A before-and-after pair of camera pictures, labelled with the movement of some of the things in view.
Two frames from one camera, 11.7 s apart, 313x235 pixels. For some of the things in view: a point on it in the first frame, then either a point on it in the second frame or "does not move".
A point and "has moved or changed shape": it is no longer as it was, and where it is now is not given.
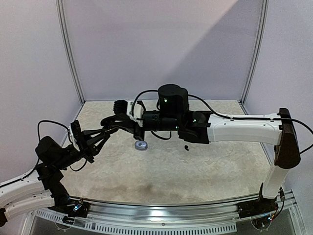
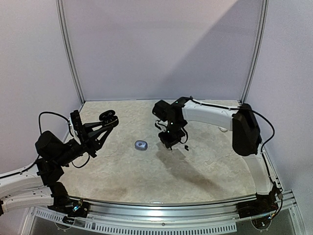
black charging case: [107, 122] has moved or changed shape
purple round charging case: [141, 145] does not move
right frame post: [262, 26] does not move
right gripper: [137, 126] to [168, 141]
